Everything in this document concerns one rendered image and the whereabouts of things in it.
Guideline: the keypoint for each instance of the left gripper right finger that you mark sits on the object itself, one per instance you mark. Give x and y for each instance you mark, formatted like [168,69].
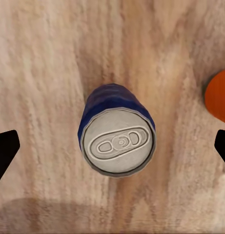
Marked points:
[220,143]

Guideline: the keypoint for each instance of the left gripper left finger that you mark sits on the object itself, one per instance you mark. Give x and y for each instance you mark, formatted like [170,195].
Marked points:
[9,146]

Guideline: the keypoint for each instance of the can of soda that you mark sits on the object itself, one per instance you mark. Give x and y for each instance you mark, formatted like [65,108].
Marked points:
[117,135]
[214,96]

